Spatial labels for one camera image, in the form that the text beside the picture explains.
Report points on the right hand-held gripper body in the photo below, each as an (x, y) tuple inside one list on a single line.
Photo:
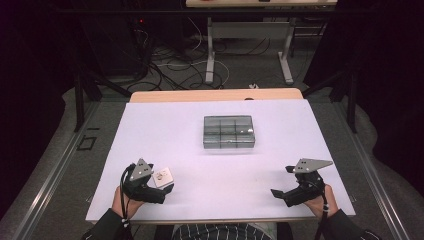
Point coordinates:
[(306, 191)]

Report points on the black computer tower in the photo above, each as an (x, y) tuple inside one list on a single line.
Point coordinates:
[(113, 46)]

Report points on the white metal frame desk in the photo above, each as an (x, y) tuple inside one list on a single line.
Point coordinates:
[(250, 30)]

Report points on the person's right hand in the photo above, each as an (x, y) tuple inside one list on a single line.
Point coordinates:
[(316, 205)]

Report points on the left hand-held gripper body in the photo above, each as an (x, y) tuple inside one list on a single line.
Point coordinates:
[(143, 193)]

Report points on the person's striped clothing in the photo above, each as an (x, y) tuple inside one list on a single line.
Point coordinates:
[(220, 232)]

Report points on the person's left hand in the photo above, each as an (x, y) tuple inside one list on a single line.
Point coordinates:
[(128, 207)]

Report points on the black metal stand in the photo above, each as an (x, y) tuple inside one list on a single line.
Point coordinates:
[(351, 106), (79, 106)]

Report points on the small white card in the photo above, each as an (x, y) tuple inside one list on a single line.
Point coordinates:
[(163, 177)]

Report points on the small white floor plug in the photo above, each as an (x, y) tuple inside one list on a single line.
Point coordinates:
[(253, 86)]

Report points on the clear grey compartment box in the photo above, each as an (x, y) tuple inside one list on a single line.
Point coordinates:
[(228, 132)]

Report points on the aluminium floor rail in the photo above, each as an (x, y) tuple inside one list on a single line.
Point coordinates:
[(50, 180), (373, 180)]

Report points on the light wooden table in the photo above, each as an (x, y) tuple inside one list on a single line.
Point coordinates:
[(216, 95)]

